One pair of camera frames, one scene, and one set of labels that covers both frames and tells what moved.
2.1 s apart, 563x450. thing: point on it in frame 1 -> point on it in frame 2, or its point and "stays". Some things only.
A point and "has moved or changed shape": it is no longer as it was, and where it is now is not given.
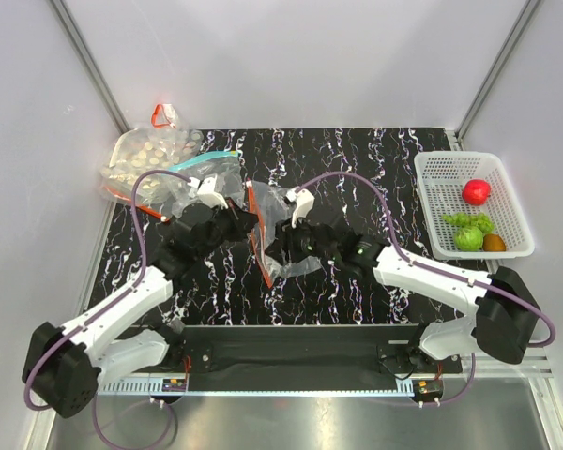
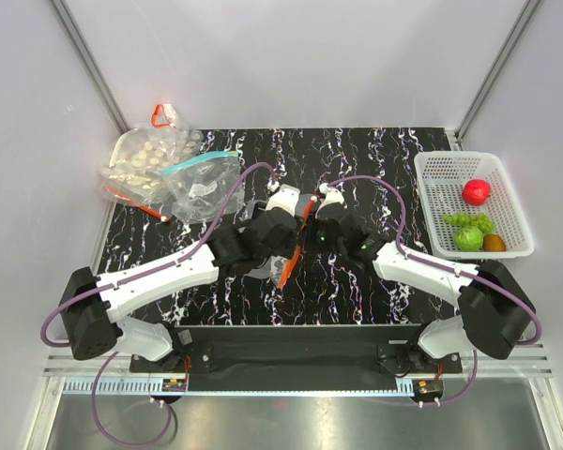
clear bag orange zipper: x=268 y=205 has moved or changed shape
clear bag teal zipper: x=225 y=166 stays
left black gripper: x=240 y=219 -> x=288 y=247
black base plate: x=305 y=353 stays
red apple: x=477 y=192 stays
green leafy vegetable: x=477 y=219 stays
